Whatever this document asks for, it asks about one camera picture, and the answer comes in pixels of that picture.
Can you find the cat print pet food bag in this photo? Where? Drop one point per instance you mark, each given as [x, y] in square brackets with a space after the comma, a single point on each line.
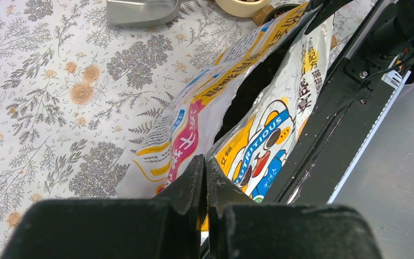
[246, 110]

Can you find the small wooden block by bag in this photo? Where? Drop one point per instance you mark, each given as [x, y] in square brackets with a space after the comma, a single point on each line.
[263, 15]

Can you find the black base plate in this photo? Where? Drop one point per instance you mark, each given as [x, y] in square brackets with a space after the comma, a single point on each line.
[360, 87]

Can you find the metal food scoop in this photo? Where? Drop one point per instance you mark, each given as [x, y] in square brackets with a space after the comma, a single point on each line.
[141, 13]

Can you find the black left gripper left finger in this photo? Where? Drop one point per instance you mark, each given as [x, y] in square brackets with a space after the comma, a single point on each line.
[165, 226]

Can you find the small wooden block near bowl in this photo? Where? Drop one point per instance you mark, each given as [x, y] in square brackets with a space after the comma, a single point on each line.
[334, 42]

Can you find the cream pet bowl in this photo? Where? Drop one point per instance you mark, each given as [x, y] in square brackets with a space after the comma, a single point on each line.
[243, 9]

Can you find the black pet bowl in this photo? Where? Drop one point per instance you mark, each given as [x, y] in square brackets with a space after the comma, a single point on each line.
[278, 11]

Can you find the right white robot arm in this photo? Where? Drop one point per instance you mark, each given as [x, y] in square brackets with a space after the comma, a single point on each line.
[396, 34]

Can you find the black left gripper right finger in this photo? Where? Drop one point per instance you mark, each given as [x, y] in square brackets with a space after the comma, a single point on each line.
[242, 228]

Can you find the floral patterned table mat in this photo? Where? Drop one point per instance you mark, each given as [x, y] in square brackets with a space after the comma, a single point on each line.
[78, 96]

